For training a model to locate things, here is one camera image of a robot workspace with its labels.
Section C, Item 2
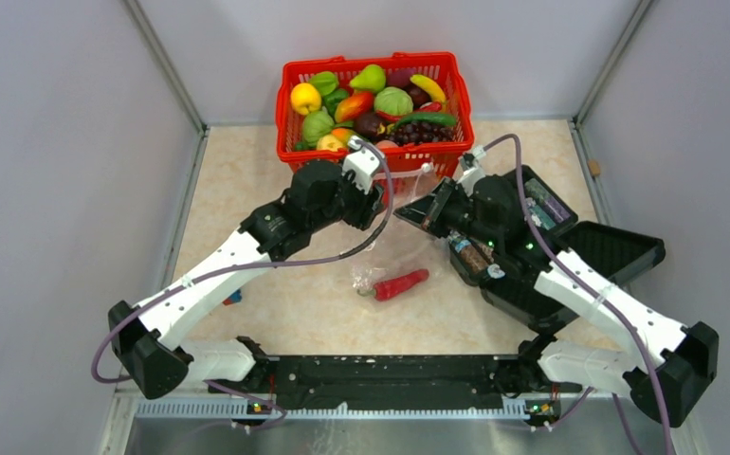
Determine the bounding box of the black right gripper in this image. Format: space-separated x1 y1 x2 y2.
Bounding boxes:
394 177 500 249

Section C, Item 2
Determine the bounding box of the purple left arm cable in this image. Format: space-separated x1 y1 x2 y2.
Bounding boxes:
90 137 397 434

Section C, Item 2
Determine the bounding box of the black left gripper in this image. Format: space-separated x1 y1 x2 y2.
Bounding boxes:
309 157 386 232

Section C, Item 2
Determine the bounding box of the green pear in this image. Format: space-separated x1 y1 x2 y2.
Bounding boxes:
349 64 387 94

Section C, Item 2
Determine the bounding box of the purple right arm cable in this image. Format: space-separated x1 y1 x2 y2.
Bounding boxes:
481 133 677 455

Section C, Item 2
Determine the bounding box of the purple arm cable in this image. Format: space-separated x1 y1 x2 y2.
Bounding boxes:
90 137 397 434
481 133 677 455

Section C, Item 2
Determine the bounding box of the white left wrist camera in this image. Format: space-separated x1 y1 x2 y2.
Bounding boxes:
342 136 384 194

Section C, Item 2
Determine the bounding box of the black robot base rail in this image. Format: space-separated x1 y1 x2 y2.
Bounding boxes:
209 355 582 416

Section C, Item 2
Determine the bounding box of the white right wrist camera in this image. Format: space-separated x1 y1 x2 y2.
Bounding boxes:
457 145 486 196

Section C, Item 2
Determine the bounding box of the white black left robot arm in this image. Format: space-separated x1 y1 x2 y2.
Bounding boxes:
101 153 391 399

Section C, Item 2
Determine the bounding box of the red plastic shopping basket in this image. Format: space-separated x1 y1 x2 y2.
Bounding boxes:
275 51 476 203

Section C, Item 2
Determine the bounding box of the orange green mango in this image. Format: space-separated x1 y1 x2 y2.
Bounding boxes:
334 91 374 123

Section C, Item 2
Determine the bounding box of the dark purple grape bunch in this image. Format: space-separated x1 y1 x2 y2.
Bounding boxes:
385 121 454 146

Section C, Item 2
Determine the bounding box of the yellow apple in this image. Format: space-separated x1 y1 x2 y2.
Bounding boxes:
289 82 322 116

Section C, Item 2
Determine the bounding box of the red chili pepper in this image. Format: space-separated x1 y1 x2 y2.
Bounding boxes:
356 268 429 301

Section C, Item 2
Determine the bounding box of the yellow banana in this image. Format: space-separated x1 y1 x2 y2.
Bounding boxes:
408 74 447 105

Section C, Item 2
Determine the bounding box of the clear zip top bag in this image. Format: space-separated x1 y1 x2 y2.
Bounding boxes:
349 164 451 297

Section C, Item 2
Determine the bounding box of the green cucumber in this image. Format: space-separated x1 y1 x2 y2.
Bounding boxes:
394 111 458 130

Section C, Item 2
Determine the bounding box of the green cabbage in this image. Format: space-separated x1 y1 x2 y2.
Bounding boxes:
301 110 336 148

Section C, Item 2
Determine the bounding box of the black open tool case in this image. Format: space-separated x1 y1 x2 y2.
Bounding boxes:
448 165 666 334

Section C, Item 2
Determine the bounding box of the red blue toy block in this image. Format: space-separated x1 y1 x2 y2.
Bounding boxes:
223 290 243 306

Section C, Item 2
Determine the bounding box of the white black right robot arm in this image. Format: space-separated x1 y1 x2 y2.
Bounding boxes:
396 175 720 428

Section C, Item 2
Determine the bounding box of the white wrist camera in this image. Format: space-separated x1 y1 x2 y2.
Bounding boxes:
457 145 486 196
342 136 384 194

